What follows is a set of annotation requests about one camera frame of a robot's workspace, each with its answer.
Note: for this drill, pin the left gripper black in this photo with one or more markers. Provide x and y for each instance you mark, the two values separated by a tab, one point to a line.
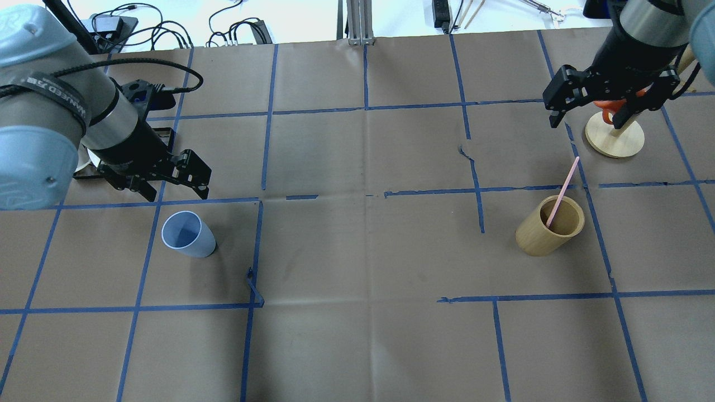
138	146

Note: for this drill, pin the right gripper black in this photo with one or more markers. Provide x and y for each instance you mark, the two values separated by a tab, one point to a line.
625	54

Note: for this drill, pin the light blue plastic cup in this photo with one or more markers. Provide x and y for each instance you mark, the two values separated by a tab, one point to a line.
187	233

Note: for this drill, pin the pink chopstick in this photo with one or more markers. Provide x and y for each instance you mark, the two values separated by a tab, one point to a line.
561	194

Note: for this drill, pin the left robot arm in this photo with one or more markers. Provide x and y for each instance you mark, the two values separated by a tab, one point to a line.
55	99

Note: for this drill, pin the bamboo chopstick holder cup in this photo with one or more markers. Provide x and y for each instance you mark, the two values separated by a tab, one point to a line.
554	222

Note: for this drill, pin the wooden chopsticks on desk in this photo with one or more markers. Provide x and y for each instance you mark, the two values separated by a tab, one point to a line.
467	13

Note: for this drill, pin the orange mug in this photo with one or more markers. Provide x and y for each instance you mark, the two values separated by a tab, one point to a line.
609	109

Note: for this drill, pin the wooden mug tree stand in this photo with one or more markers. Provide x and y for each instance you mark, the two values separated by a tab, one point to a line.
625	143

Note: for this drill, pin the white mug smiley face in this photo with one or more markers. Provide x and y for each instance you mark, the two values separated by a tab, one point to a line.
85	158

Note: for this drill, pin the grabber reach tool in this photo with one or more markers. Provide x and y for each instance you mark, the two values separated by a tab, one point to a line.
557	16

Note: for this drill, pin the black power adapter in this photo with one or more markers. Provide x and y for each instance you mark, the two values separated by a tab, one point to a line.
107	25

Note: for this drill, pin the monitor stand base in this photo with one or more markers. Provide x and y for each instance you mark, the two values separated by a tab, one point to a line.
110	44

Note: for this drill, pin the aluminium frame post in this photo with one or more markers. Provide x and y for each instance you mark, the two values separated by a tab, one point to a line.
355	22

